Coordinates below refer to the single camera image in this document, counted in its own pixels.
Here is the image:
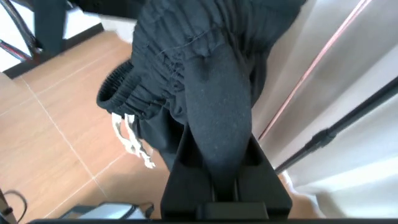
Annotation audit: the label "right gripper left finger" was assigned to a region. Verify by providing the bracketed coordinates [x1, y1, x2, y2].
[160, 124, 216, 218]

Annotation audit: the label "beige curtain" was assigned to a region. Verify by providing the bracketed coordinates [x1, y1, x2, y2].
[250, 0, 398, 218]

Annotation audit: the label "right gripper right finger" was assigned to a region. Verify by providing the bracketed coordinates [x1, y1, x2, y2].
[237, 136, 293, 218]

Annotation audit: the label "black drawstring shorts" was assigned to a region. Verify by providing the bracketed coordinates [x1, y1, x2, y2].
[96, 0, 307, 200]

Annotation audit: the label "black cable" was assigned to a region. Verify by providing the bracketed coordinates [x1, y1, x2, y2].
[0, 189, 29, 224]

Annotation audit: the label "black clothes rack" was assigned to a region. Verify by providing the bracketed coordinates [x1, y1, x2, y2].
[275, 76, 398, 175]

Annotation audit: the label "pink clothes hanger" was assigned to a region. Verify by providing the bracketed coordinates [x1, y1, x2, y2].
[257, 0, 373, 141]

